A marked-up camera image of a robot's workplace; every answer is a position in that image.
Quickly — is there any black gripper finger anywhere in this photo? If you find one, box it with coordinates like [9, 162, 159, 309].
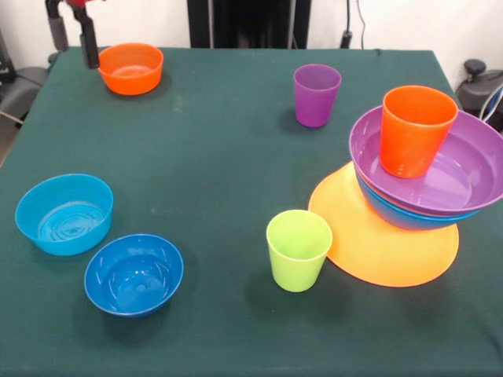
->
[45, 0, 70, 52]
[72, 3, 101, 71]

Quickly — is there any small orange bowl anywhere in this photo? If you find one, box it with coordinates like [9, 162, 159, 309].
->
[97, 42, 165, 96]

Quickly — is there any orange cup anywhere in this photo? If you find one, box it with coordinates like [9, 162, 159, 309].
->
[379, 85, 460, 180]

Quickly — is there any large light blue bowl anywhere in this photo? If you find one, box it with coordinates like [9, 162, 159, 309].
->
[355, 168, 488, 231]

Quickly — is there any large yellow-orange bowl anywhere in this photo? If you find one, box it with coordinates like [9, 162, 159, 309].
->
[307, 161, 461, 287]

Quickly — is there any purple bowl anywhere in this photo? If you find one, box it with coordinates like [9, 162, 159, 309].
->
[348, 104, 503, 217]

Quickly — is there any flat-bottomed light blue bowl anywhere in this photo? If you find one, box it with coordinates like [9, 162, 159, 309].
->
[14, 173, 115, 257]

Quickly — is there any purple cup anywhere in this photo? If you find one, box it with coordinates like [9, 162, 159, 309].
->
[293, 64, 343, 129]

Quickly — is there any dark blue bowl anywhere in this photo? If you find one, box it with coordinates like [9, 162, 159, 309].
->
[83, 233, 185, 319]

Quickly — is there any green cup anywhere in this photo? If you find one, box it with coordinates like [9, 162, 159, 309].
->
[266, 209, 334, 294]

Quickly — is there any dark green tablecloth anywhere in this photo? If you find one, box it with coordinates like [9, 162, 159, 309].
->
[0, 46, 503, 377]

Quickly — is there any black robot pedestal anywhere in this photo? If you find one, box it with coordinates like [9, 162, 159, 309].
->
[187, 0, 311, 50]

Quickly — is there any black cable with plug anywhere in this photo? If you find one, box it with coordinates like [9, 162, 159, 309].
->
[340, 0, 354, 50]

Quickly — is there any thin black cable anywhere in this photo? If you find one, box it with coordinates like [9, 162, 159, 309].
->
[352, 0, 369, 50]

